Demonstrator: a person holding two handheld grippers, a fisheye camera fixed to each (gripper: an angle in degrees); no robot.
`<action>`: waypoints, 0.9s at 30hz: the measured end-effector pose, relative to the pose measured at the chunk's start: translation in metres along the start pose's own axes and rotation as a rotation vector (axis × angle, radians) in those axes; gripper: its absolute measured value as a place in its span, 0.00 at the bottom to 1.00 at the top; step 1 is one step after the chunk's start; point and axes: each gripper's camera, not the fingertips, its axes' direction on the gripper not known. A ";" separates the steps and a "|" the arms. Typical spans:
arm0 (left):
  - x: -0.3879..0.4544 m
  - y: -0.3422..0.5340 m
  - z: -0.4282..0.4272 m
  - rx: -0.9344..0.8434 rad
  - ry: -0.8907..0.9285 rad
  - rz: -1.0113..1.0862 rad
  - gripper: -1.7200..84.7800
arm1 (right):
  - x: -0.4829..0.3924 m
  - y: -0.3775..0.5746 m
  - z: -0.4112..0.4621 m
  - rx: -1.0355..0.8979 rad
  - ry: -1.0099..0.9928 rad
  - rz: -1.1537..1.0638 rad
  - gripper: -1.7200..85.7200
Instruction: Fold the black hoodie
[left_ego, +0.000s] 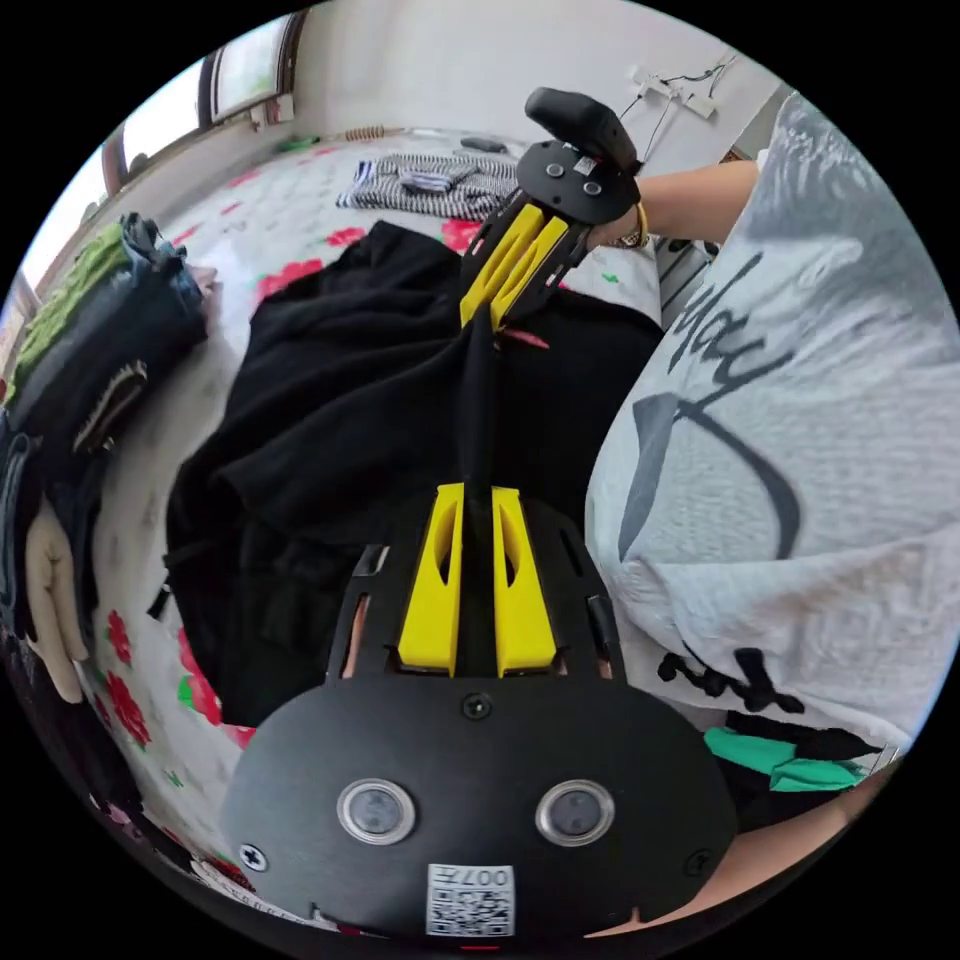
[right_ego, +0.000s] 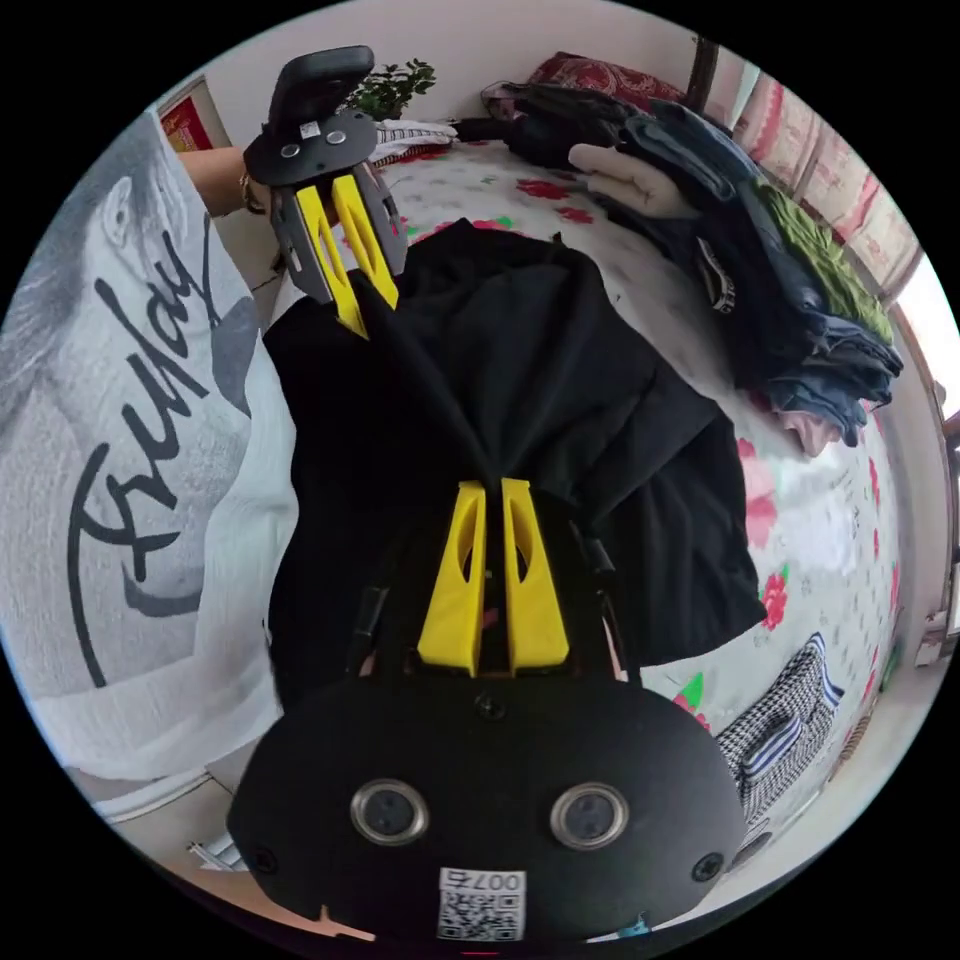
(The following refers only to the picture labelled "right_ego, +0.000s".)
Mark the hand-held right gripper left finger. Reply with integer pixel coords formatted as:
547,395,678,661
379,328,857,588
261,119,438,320
416,482,491,672

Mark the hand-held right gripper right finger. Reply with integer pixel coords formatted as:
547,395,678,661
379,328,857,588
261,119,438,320
500,478,570,673

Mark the black hoodie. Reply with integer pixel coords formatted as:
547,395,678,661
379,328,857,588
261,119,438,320
262,217,770,721

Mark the person's left forearm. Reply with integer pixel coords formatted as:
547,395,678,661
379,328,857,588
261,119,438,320
176,145,253,220

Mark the striped white cloth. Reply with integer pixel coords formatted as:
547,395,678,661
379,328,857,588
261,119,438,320
372,118,460,168

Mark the green potted plant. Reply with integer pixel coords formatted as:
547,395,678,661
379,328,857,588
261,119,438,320
350,58,439,121

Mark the houndstooth garment with striped trim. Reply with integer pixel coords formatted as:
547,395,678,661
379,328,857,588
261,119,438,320
712,632,847,828

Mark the red patterned pillow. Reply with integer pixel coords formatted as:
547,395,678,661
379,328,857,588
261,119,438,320
524,50,688,106

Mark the person's body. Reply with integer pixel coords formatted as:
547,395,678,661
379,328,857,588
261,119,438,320
0,108,303,820

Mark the pile of clothes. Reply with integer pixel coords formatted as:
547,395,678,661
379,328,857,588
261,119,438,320
479,78,906,459

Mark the pink floral curtain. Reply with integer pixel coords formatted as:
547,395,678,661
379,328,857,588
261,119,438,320
733,67,925,305

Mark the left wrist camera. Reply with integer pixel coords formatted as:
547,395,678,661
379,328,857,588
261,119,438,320
268,44,376,130

